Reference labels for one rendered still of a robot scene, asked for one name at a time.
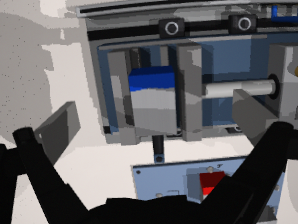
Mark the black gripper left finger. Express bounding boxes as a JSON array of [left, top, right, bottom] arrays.
[[0, 101, 101, 224]]

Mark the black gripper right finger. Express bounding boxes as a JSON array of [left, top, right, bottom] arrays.
[[177, 89, 298, 224]]

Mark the grey block with red end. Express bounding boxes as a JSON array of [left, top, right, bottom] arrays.
[[199, 171, 225, 202]]

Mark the grey block with blue end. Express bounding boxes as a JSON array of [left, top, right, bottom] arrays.
[[128, 65, 177, 137]]

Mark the grey metal block with green end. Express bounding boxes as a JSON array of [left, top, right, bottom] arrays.
[[257, 205, 277, 224]]

